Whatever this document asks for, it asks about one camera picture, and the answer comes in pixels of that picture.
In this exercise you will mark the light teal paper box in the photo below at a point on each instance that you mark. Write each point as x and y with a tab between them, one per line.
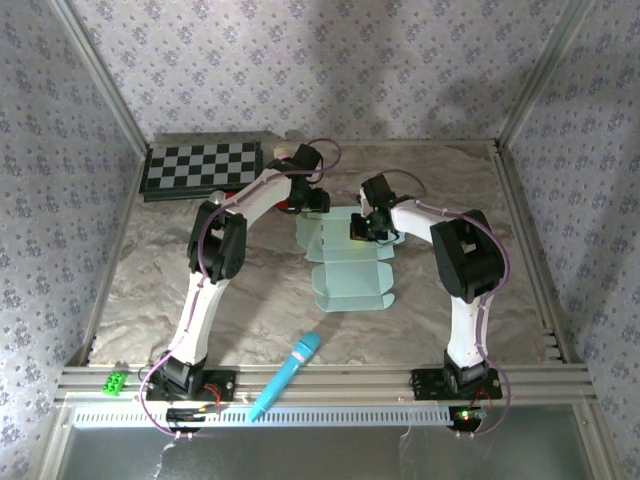
350	280

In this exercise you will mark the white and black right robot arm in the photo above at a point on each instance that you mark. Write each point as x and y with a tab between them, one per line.
467	325

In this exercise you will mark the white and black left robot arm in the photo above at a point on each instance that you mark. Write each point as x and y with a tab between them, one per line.
200	310

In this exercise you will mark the red glitter tube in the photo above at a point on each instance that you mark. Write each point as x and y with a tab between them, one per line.
283	204

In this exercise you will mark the pink toy microphone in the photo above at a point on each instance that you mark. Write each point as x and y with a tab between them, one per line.
282	151

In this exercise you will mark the clear round plastic cap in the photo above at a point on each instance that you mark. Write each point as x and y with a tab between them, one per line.
217	196

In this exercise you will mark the black and white chessboard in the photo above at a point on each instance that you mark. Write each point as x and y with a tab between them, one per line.
200	167

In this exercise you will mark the blue toy microphone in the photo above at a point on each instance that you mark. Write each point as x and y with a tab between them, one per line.
290	372

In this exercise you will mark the black controller board with LED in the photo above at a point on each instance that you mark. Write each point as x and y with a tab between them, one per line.
465	420

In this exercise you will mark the grey metal sheet shelf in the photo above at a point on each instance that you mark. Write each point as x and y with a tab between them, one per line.
325	455

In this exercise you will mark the green toy brick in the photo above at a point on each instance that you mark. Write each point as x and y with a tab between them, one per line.
114	384

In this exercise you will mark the aluminium back frame rail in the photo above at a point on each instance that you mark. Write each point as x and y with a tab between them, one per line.
400	141

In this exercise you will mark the aluminium side frame rail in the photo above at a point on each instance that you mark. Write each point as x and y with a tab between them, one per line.
124	215
506	170

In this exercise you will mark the aluminium front frame rail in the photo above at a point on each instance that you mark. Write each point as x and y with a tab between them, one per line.
350	382

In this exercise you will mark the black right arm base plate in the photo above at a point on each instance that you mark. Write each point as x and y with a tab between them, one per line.
425	384

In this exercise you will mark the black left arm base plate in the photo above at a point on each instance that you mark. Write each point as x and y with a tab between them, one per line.
225	385

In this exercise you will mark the aluminium frame post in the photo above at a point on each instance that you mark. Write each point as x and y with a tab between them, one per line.
102	70
543	70

